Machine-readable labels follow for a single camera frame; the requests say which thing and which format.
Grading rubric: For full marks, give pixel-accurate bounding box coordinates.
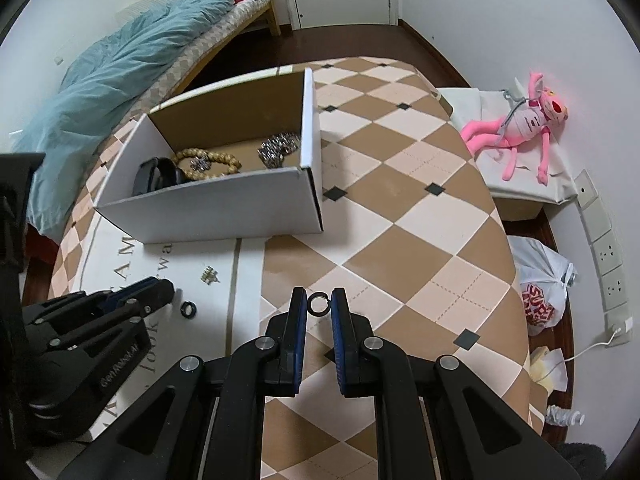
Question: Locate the silver chain bracelet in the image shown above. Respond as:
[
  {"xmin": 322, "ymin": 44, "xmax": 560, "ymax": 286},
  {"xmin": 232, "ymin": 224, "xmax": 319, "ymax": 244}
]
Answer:
[{"xmin": 257, "ymin": 131, "xmax": 301, "ymax": 169}]

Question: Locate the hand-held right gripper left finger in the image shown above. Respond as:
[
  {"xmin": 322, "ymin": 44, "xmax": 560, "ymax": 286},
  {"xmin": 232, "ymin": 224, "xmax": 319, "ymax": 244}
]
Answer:
[{"xmin": 56, "ymin": 287, "xmax": 308, "ymax": 480}]

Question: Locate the white fabric cover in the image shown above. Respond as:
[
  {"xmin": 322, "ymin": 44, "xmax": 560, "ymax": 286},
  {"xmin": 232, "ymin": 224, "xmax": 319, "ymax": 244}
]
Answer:
[{"xmin": 437, "ymin": 87, "xmax": 581, "ymax": 206}]

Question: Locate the crumpled white paper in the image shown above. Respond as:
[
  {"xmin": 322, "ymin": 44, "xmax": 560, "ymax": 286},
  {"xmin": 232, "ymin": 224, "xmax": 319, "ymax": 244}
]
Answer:
[{"xmin": 529, "ymin": 347, "xmax": 569, "ymax": 392}]

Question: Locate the clear plastic bottle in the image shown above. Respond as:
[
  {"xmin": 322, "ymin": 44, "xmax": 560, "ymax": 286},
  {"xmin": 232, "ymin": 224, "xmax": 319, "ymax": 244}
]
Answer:
[{"xmin": 545, "ymin": 406, "xmax": 586, "ymax": 429}]

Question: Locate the white plastic bag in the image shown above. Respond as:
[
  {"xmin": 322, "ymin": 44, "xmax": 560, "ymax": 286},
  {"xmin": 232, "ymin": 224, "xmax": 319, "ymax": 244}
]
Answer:
[{"xmin": 507, "ymin": 235, "xmax": 579, "ymax": 336}]

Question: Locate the checkered tablecloth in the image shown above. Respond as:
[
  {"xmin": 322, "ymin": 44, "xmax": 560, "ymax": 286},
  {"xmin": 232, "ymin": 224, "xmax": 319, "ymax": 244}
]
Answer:
[{"xmin": 47, "ymin": 57, "xmax": 534, "ymax": 480}]

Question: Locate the pink plush toy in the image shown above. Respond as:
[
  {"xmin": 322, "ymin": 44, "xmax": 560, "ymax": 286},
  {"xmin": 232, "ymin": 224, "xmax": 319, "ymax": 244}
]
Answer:
[{"xmin": 460, "ymin": 72, "xmax": 571, "ymax": 185}]

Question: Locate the white charger cable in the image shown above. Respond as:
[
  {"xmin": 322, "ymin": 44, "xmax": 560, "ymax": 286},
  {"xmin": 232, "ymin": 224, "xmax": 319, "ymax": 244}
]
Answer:
[{"xmin": 545, "ymin": 326, "xmax": 626, "ymax": 377}]

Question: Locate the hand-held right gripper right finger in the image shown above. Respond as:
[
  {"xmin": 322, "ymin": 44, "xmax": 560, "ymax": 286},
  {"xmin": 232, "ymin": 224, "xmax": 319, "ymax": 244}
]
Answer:
[{"xmin": 330, "ymin": 287, "xmax": 583, "ymax": 480}]

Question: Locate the dark fuzzy cloth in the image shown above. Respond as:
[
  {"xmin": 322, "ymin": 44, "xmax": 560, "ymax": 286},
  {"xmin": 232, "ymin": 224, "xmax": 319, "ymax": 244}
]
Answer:
[{"xmin": 554, "ymin": 442, "xmax": 609, "ymax": 480}]

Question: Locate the white cardboard box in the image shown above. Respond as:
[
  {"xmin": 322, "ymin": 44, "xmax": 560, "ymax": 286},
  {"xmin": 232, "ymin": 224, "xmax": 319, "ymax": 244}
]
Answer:
[{"xmin": 92, "ymin": 66, "xmax": 325, "ymax": 245}]

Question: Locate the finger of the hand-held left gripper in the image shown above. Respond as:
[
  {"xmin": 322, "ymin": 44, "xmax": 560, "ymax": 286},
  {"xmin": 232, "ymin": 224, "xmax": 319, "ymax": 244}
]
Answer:
[
  {"xmin": 42, "ymin": 305, "xmax": 153, "ymax": 353},
  {"xmin": 22, "ymin": 280, "xmax": 176, "ymax": 326}
]

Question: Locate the wooden bead bracelet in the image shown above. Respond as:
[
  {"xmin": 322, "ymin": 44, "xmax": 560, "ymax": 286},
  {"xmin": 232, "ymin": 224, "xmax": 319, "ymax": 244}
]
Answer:
[{"xmin": 171, "ymin": 147, "xmax": 244, "ymax": 181}]

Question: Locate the black wristband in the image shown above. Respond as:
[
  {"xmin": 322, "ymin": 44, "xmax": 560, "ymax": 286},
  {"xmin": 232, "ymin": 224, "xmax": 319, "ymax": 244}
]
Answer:
[{"xmin": 132, "ymin": 156, "xmax": 186, "ymax": 196}]

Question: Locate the blue duvet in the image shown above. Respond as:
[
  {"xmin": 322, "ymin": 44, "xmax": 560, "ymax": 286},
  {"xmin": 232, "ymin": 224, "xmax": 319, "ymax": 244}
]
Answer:
[{"xmin": 22, "ymin": 0, "xmax": 279, "ymax": 242}]

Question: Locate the bed with patterned mattress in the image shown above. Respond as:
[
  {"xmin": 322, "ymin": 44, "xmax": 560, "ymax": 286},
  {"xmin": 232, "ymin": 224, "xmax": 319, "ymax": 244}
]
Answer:
[{"xmin": 132, "ymin": 0, "xmax": 282, "ymax": 128}]

